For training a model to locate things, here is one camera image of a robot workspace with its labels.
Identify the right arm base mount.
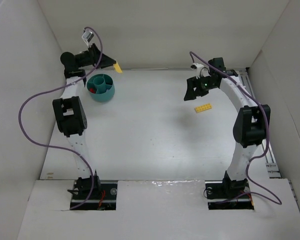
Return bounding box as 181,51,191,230
203,180,254,210

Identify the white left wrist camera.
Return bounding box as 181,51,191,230
81,28,94,47

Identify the yellow lego brick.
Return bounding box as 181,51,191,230
113,62,123,74

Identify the aluminium side rail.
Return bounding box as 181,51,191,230
236,68,282,179

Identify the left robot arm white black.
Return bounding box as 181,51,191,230
52,43,115,179

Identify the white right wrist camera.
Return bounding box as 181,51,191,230
190,63,205,78

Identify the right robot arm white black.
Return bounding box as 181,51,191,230
184,57,271,199

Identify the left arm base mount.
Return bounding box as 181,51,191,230
67,178,118,211

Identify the yellow long lego plate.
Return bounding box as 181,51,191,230
194,103,212,113

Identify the teal divided round container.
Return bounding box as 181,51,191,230
86,74,115,103

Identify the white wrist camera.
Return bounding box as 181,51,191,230
81,28,94,47
190,63,205,78

